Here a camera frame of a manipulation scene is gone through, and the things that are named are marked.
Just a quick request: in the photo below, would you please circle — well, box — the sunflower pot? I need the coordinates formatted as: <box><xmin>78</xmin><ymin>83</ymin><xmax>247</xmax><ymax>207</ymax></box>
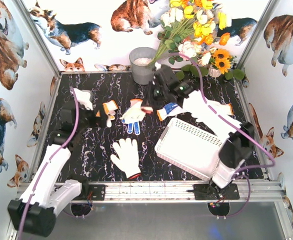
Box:
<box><xmin>208</xmin><ymin>48</ymin><xmax>245</xmax><ymax>81</ymax></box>

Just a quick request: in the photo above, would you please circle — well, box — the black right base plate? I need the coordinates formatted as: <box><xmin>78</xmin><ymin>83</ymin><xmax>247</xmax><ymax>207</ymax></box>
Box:
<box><xmin>191</xmin><ymin>183</ymin><xmax>240</xmax><ymax>200</ymax></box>

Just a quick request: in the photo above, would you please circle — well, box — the cream glove red cuff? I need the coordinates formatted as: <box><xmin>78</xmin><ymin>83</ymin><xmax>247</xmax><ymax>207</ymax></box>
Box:
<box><xmin>110</xmin><ymin>138</ymin><xmax>141</xmax><ymax>180</ymax></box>

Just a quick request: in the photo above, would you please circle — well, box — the grey metal bucket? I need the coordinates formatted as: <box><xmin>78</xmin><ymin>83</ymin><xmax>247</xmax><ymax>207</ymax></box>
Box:
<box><xmin>129</xmin><ymin>47</ymin><xmax>157</xmax><ymax>85</ymax></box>

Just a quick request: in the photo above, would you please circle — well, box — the white glove orange cuff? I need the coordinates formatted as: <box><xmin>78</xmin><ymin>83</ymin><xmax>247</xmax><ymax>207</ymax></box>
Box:
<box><xmin>191</xmin><ymin>100</ymin><xmax>234</xmax><ymax>122</ymax></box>

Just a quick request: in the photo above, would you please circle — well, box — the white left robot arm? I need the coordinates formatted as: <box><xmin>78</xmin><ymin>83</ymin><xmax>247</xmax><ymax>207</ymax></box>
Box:
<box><xmin>7</xmin><ymin>107</ymin><xmax>106</xmax><ymax>239</ymax></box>

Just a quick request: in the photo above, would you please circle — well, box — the blue dotted glove orange cuff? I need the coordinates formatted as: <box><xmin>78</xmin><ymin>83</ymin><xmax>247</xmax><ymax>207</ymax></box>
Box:
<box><xmin>156</xmin><ymin>102</ymin><xmax>186</xmax><ymax>121</ymax></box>

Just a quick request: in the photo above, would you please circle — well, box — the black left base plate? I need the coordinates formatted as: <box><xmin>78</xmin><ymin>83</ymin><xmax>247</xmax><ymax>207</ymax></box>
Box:
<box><xmin>87</xmin><ymin>184</ymin><xmax>106</xmax><ymax>201</ymax></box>

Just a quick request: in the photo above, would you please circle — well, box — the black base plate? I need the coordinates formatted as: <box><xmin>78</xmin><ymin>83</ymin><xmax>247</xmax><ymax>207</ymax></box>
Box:
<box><xmin>191</xmin><ymin>183</ymin><xmax>240</xmax><ymax>200</ymax></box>
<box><xmin>87</xmin><ymin>184</ymin><xmax>106</xmax><ymax>201</ymax></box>

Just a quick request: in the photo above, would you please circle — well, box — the artificial flower bouquet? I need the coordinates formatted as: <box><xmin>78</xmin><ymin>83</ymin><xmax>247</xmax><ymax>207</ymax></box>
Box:
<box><xmin>151</xmin><ymin>0</ymin><xmax>232</xmax><ymax>66</ymax></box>

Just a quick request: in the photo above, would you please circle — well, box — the orange dotted white glove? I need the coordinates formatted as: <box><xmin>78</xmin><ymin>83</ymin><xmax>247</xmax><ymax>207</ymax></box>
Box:
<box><xmin>95</xmin><ymin>100</ymin><xmax>119</xmax><ymax>128</ymax></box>

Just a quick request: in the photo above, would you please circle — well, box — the blue dotted glove peace sign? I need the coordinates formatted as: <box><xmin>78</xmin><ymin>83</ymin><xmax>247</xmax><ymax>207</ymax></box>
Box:
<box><xmin>120</xmin><ymin>98</ymin><xmax>146</xmax><ymax>136</ymax></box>

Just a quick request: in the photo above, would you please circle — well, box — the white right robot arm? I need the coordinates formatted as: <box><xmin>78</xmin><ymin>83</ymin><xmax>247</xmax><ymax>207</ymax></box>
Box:
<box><xmin>141</xmin><ymin>63</ymin><xmax>255</xmax><ymax>189</ymax></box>

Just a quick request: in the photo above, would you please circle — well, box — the aluminium front rail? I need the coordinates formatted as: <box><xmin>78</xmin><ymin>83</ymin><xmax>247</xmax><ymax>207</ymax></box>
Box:
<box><xmin>73</xmin><ymin>179</ymin><xmax>285</xmax><ymax>203</ymax></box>

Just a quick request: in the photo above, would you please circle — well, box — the white perforated storage basket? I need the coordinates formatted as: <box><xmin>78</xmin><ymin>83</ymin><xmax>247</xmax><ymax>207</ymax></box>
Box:
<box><xmin>154</xmin><ymin>117</ymin><xmax>235</xmax><ymax>181</ymax></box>

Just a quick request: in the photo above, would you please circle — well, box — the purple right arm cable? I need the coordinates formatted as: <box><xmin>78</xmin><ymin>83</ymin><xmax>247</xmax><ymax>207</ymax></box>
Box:
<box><xmin>168</xmin><ymin>51</ymin><xmax>276</xmax><ymax>173</ymax></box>

